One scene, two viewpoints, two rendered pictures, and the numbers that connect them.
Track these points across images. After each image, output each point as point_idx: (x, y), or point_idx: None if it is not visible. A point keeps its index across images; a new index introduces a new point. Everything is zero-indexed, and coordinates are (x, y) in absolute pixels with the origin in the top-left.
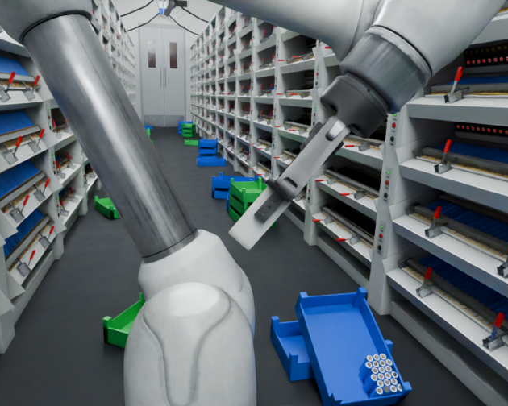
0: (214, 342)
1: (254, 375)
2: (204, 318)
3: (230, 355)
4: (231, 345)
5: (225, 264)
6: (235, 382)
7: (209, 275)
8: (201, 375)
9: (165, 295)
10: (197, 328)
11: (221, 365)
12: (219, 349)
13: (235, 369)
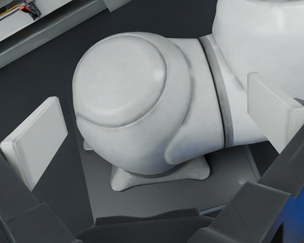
0: (83, 127)
1: (135, 166)
2: (85, 108)
3: (95, 144)
4: (97, 141)
5: (282, 71)
6: (99, 154)
7: (241, 62)
8: (77, 127)
9: (117, 49)
10: (78, 106)
11: (87, 139)
12: (87, 133)
13: (100, 152)
